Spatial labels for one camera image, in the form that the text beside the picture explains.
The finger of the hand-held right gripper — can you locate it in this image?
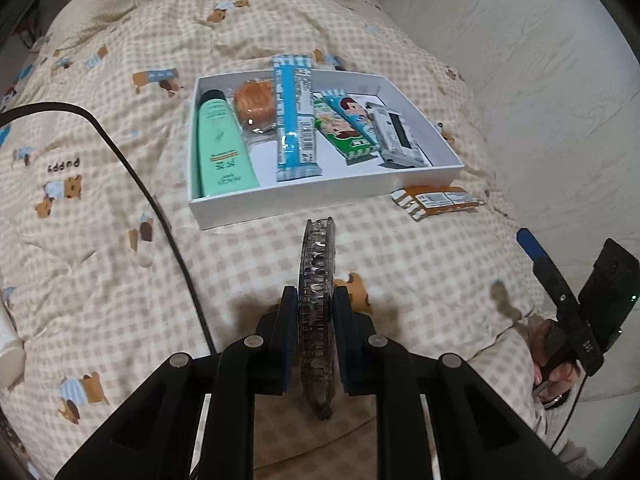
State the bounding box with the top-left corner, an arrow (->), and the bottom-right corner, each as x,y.
516,227 -> 581,311

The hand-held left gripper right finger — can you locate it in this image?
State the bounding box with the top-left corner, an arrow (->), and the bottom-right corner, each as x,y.
332,285 -> 573,480

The thin black cable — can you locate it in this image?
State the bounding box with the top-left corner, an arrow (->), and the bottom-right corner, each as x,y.
550,374 -> 587,451

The green hand cream tube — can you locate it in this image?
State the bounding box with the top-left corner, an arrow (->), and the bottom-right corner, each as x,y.
196,89 -> 261,198

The orange striped snack packet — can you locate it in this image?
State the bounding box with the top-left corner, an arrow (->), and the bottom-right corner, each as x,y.
390,186 -> 485,222

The clear grey hair clip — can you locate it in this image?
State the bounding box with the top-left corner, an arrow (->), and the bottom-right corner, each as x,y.
297,216 -> 337,420

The person's right hand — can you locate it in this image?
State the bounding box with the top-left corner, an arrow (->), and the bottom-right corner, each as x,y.
529,316 -> 588,408

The thick black cable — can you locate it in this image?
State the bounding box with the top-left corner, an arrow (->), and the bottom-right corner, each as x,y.
0,102 -> 218,356

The grey black snack packet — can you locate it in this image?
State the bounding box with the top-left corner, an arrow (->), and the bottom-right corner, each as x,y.
365,101 -> 433,170

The blue cartoon snack packet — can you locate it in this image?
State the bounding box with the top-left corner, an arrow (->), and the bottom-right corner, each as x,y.
320,91 -> 383,148

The white cardboard box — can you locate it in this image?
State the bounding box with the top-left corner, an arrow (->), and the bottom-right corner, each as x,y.
187,68 -> 466,232

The green cartoon snack packet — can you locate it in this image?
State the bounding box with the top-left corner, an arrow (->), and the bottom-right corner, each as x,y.
312,97 -> 378,163

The bread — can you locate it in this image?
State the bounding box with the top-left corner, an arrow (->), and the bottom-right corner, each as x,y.
234,78 -> 278,133

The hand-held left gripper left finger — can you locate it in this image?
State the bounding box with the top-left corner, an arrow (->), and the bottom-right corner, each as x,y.
52,286 -> 301,480

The blue white snack bar packet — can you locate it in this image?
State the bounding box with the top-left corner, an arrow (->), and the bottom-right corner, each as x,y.
271,54 -> 322,183

